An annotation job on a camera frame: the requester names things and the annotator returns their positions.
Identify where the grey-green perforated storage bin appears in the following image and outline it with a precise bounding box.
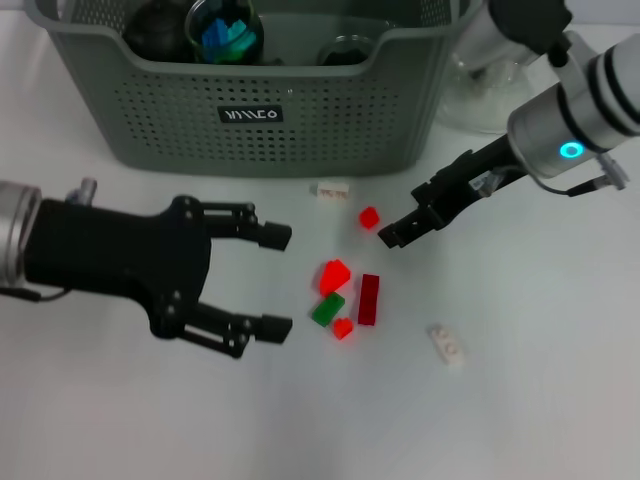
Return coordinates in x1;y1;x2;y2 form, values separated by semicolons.
23;0;484;179

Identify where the teal square building plate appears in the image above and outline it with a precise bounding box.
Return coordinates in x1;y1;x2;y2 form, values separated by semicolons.
227;19;257;54

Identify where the white two-stud plate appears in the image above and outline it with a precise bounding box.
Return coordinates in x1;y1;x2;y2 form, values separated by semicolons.
427;323;465;369

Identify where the silver connector stub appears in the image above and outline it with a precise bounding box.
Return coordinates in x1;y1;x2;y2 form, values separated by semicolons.
67;177;99;206

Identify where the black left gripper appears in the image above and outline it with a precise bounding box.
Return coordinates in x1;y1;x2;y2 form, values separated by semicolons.
27;195;293;340

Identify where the gripper cable with plug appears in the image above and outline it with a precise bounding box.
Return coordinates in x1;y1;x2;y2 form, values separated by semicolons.
0;284;71;304
542;153;631;197

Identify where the left gripper cable with plug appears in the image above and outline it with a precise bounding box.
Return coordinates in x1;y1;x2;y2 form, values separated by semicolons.
0;284;71;304

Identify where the green two-stud brick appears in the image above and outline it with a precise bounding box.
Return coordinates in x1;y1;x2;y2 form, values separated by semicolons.
212;47;251;65
310;292;346;329

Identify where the blue square building plate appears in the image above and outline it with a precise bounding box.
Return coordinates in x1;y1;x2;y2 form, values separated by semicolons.
201;18;231;51

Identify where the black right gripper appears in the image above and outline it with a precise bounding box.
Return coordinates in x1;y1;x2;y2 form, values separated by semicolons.
377;133;530;249

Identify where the right gripper cable with plug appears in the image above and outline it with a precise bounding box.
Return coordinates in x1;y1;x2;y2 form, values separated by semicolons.
542;153;631;197

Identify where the white building brick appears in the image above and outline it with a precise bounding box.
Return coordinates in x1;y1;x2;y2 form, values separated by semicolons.
309;180;351;204

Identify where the black ceramic teapot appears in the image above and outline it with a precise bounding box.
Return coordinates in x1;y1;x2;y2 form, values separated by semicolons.
122;0;194;62

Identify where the dark red long brick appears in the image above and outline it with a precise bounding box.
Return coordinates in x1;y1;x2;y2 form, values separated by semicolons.
357;273;380;326

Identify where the red-orange sloped brick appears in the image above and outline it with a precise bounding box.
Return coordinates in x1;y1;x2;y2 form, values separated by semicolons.
318;258;353;297

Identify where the glass carafe with black lid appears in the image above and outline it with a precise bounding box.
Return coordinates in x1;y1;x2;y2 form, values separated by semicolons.
437;49;532;135

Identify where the glass teacup with black sleeve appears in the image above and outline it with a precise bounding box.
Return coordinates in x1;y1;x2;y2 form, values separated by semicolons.
184;0;266;65
317;33;374;66

